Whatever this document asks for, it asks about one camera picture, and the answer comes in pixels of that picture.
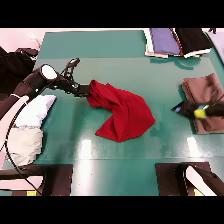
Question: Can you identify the pale lilac garment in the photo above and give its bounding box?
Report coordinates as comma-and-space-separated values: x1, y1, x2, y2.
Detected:
206, 30, 224, 58

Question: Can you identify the brown garment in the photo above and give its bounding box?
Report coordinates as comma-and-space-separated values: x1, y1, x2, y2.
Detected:
181, 72, 224, 135

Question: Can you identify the purple garment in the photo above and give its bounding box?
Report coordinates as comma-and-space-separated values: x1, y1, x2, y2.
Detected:
148, 27, 181, 56

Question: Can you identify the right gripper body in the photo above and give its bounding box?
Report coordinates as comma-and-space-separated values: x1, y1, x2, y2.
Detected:
170, 100, 210, 121

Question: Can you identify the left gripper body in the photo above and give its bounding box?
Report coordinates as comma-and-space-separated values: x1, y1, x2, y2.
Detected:
73, 83, 92, 98

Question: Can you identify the red T-shirt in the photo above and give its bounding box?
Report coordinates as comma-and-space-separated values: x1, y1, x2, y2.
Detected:
86, 79, 157, 144

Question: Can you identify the cream garment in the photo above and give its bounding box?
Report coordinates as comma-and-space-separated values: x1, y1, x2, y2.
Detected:
4, 126, 45, 167

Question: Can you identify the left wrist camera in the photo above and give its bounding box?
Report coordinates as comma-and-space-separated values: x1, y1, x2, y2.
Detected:
60, 57, 81, 85

